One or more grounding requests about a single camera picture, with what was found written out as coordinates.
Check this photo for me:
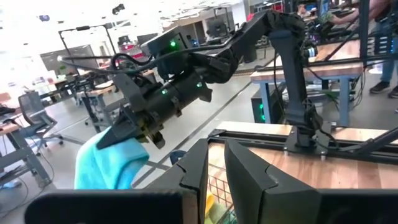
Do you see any person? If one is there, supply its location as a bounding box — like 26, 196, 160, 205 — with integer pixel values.
295, 1, 312, 18
329, 0, 398, 99

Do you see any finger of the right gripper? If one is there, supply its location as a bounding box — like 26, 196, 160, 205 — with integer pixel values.
96, 114, 146, 150

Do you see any wooden top work table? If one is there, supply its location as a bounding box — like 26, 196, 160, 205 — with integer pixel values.
76, 70, 156, 131

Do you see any black station frame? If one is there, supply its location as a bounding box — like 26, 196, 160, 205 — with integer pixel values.
58, 22, 118, 65

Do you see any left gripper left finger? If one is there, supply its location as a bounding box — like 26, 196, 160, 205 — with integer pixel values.
24, 139, 209, 224

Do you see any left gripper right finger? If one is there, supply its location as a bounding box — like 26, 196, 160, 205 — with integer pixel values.
224, 139, 398, 224

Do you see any black overhead camera rig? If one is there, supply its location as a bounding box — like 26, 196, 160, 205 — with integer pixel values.
111, 3, 126, 16

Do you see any grey mesh office chair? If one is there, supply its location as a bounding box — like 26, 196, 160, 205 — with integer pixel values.
17, 91, 65, 156

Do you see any blue microfiber towel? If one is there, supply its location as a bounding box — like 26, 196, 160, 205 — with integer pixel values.
73, 126, 150, 190

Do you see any grey partition board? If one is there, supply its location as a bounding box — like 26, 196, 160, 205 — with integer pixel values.
39, 44, 101, 76

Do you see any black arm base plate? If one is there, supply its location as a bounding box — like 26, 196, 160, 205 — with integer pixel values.
283, 124, 334, 156

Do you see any black computer tower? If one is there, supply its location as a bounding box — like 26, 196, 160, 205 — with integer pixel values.
251, 82, 285, 125

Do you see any grey metal desk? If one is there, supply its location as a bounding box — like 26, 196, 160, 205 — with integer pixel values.
0, 121, 54, 189

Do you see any black table clamp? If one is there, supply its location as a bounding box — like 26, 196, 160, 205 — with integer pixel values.
169, 150, 188, 166

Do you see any wire mesh basket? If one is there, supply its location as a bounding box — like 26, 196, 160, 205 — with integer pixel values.
205, 161, 238, 224

